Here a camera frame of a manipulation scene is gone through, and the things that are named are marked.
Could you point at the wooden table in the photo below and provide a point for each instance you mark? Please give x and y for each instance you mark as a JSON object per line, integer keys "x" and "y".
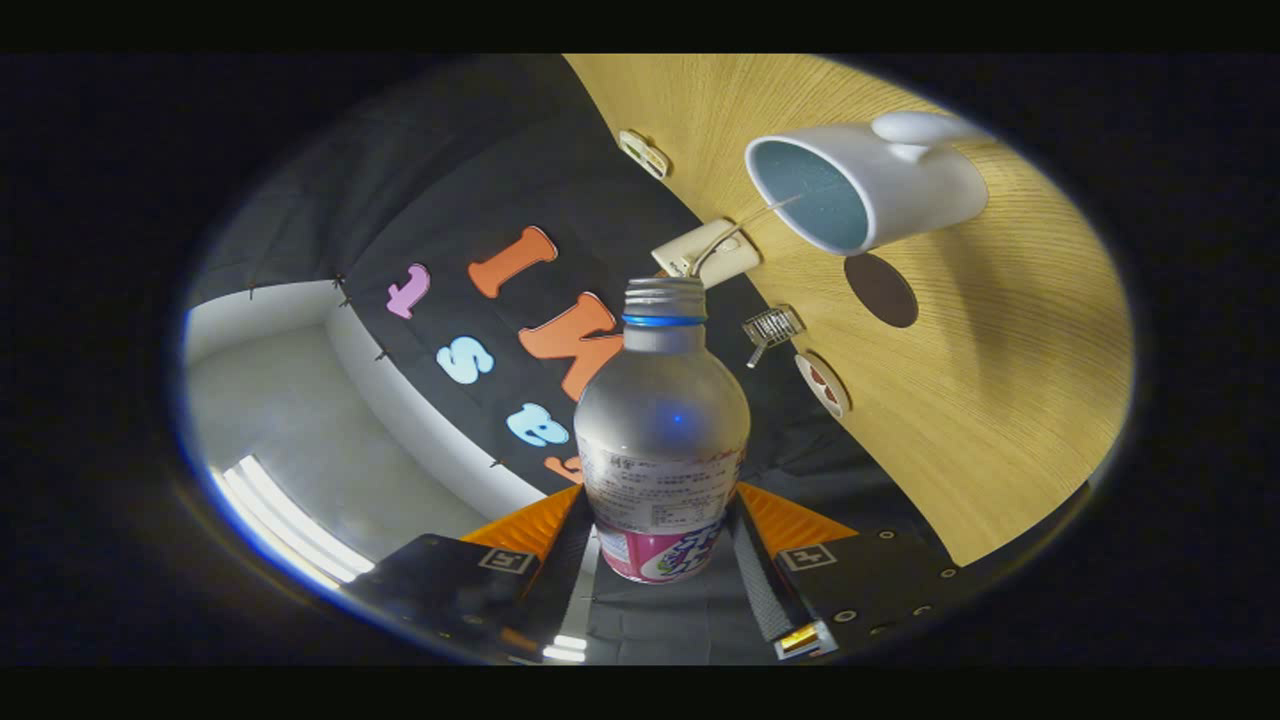
{"x": 1000, "y": 400}

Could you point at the round dark brown coaster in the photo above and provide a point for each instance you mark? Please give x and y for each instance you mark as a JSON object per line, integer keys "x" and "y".
{"x": 881, "y": 290}

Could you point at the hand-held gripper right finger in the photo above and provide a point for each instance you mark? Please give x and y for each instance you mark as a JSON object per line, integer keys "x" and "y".
{"x": 765, "y": 590}

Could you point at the reddish brown food slices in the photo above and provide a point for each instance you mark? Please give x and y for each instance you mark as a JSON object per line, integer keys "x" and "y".
{"x": 820, "y": 380}

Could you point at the silver juice bottle pink label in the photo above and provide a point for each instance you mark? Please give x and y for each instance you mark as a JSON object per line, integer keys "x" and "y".
{"x": 662, "y": 430}

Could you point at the long ceiling light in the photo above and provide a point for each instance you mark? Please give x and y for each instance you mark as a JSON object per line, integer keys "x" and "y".
{"x": 290, "y": 525}

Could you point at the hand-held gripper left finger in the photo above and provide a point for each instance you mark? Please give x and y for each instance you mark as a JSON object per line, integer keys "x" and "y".
{"x": 560, "y": 560}

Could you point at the white toaster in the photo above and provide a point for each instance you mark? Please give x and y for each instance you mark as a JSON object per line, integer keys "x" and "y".
{"x": 715, "y": 255}

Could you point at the small white divided tray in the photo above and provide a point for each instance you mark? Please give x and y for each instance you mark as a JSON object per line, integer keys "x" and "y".
{"x": 643, "y": 154}

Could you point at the white plate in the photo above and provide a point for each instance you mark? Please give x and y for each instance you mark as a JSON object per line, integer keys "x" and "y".
{"x": 836, "y": 395}

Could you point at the white cup blue inside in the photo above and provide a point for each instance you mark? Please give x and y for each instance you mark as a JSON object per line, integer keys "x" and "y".
{"x": 920, "y": 190}

